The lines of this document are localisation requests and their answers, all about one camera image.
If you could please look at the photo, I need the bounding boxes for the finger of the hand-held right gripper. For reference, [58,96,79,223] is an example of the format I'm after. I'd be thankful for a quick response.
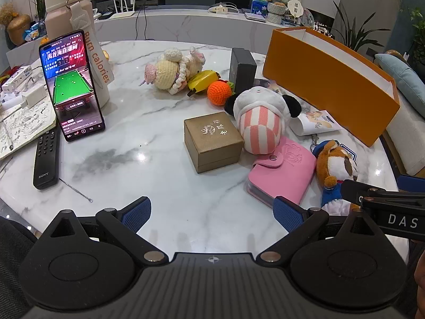
[341,179,387,203]
[397,174,425,193]

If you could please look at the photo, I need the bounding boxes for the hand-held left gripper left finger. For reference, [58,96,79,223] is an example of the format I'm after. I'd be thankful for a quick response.
[41,197,168,263]

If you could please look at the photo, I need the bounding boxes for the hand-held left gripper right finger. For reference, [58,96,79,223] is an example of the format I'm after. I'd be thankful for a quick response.
[256,196,387,264]

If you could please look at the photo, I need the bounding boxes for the fox plush keychain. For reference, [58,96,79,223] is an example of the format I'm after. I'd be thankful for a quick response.
[310,135,360,215]

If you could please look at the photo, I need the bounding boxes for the pink card holder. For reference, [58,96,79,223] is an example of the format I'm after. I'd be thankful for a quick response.
[246,136,317,207]

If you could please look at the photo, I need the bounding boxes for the panda plush with striped front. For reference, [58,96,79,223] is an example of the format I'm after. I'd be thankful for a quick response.
[224,86,303,155]

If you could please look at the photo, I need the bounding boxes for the crochet orange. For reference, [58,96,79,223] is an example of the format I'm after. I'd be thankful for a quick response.
[207,80,235,107]

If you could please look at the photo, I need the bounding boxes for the cream and pink crochet doll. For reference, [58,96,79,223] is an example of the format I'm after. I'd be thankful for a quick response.
[139,47,206,95]

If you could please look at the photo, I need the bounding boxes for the black box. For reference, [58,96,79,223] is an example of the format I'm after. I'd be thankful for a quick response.
[229,47,258,94]

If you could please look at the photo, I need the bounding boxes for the thin metal pick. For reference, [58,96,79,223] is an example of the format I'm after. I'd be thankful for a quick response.
[59,178,94,203]

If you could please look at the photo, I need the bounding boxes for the light blue cushion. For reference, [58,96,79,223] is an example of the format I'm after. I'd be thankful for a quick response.
[375,53,425,122]

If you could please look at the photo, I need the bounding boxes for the brown gift box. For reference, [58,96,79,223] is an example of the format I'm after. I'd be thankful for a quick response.
[184,112,245,174]

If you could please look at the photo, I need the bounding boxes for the black remote control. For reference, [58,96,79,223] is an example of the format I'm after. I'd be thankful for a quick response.
[32,128,62,191]

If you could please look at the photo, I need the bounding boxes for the dark cloth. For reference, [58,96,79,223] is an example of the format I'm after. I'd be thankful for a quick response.
[0,216,37,309]

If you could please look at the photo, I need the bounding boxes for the sketch notebook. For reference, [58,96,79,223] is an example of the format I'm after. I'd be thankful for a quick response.
[0,101,57,162]

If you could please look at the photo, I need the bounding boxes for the black smartphone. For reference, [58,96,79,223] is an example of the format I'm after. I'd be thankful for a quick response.
[39,30,107,143]

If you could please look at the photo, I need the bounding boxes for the yellow crochet banana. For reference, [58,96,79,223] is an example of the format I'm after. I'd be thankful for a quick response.
[186,70,221,98]

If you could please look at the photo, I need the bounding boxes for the tall potted plant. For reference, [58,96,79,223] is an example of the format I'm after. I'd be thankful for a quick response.
[332,0,392,52]

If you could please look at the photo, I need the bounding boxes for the white charger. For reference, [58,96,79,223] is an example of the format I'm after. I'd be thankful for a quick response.
[20,83,49,110]

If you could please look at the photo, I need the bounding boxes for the green hanging vine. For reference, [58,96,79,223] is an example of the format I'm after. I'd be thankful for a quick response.
[388,0,425,40]

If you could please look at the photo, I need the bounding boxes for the small white carton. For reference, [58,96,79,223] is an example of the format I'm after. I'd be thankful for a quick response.
[2,66,32,94]

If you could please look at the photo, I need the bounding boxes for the round white hand fan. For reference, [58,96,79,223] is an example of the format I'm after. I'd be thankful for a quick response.
[292,0,314,24]

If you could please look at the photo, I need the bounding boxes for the white marble media console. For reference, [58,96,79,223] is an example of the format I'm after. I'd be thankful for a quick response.
[7,0,333,70]

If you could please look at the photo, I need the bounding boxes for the silver laptop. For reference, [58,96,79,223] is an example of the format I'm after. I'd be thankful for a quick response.
[242,8,266,23]

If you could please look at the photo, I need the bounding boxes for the white router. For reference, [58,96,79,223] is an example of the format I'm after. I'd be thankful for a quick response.
[108,0,137,20]

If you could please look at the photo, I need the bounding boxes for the colourful painting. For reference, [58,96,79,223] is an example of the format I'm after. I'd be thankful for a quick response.
[252,0,303,19]

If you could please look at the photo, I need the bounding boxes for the blue snack bags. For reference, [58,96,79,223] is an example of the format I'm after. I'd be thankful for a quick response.
[25,22,47,40]

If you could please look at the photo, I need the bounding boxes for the pink and cream water bottle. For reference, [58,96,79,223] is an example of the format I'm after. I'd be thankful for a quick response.
[44,0,115,108]

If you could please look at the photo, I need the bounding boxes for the gold vase with dried flowers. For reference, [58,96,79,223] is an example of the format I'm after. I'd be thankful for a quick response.
[0,2,32,45]

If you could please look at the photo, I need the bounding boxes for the white armchair with wooden frame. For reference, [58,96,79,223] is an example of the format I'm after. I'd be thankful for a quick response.
[382,50,425,177]

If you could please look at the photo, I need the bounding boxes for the black cable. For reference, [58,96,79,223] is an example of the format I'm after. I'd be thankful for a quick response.
[134,7,148,42]

